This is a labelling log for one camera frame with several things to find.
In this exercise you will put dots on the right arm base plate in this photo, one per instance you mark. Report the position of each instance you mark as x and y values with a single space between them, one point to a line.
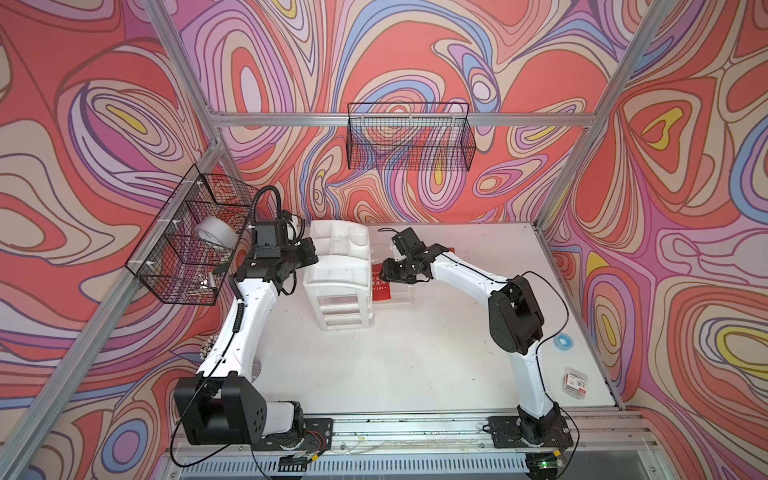
524 432

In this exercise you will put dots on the black wire basket back wall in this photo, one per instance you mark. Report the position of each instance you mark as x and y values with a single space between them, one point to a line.
410 136

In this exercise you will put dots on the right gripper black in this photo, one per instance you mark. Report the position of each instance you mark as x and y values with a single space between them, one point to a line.
388 273

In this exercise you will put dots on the black wire basket left wall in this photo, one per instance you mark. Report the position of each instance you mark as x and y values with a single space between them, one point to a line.
170 261

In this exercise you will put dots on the aluminium front rail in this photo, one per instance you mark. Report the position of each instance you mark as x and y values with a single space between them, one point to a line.
465 432

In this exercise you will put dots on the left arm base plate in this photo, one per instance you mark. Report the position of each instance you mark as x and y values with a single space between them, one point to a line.
314 435

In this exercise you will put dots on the black wire basket wall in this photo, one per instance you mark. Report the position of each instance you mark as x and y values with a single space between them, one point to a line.
410 136
170 261

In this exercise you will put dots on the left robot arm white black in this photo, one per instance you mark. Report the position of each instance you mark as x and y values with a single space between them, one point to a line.
220 405

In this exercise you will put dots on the white tape roll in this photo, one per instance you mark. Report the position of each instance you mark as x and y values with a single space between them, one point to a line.
216 232

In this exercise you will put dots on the white plastic drawer organizer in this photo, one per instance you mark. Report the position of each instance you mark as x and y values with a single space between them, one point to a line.
339 285

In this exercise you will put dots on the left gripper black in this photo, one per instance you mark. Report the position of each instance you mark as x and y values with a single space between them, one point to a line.
304 246

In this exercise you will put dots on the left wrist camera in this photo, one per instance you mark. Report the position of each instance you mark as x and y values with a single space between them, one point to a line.
271 233

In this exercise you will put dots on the small red white packet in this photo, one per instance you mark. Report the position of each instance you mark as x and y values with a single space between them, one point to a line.
575 383

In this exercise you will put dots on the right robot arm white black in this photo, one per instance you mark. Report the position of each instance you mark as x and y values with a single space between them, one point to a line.
515 320

